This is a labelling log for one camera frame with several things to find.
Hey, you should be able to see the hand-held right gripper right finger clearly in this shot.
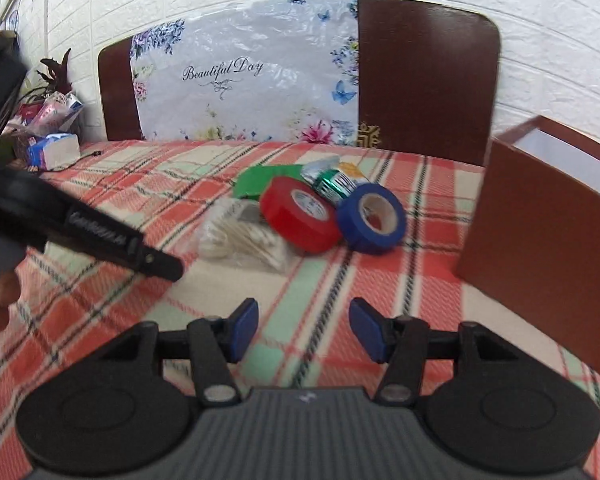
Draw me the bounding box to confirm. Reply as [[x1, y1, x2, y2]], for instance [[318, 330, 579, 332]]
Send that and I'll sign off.
[[349, 298, 518, 407]]

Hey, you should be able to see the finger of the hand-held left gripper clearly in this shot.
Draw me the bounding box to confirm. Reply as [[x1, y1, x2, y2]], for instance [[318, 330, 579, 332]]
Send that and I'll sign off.
[[131, 236, 185, 282]]

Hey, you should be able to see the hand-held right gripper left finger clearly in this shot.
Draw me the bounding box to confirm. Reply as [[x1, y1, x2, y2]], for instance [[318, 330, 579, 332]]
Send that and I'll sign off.
[[100, 298, 259, 407]]

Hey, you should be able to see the clear bag of cotton swabs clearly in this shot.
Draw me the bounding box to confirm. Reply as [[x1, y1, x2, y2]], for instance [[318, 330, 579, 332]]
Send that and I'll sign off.
[[198, 197, 291, 274]]

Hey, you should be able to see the blue tape roll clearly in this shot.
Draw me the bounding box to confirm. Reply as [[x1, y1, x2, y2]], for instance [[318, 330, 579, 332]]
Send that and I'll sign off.
[[335, 183, 407, 255]]

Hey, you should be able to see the red tape roll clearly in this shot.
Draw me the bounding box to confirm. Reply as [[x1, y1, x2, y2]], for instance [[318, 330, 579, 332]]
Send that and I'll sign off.
[[259, 176, 343, 254]]

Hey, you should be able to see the green and silver packet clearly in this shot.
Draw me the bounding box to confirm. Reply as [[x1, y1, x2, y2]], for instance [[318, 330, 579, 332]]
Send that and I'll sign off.
[[300, 156, 367, 207]]

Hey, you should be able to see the orange and white packet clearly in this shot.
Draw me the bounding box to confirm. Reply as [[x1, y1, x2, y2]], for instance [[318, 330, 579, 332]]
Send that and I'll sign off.
[[337, 161, 369, 187]]

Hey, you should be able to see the brown box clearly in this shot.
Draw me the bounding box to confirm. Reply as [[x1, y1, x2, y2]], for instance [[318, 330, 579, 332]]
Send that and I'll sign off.
[[454, 115, 600, 392]]

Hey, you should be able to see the red plaid blanket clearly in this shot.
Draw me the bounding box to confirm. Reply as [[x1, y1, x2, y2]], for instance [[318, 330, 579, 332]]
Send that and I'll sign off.
[[0, 139, 600, 480]]

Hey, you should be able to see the blue and white tissue pack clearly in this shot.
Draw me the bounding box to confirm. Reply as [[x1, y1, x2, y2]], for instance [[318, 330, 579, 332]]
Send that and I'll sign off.
[[24, 132, 82, 171]]

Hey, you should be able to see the dark red plant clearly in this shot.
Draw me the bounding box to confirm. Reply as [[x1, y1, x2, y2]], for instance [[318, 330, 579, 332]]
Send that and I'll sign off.
[[36, 48, 75, 96]]

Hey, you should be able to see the floral plastic sheet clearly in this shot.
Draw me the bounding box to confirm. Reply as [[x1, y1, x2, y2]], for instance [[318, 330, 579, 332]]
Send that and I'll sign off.
[[129, 0, 361, 148]]

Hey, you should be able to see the dark wooden headboard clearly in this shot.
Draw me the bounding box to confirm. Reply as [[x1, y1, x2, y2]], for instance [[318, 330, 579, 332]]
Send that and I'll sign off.
[[97, 0, 502, 167]]

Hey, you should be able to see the black cable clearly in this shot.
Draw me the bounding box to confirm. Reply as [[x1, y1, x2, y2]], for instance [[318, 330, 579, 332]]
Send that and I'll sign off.
[[39, 149, 104, 175]]

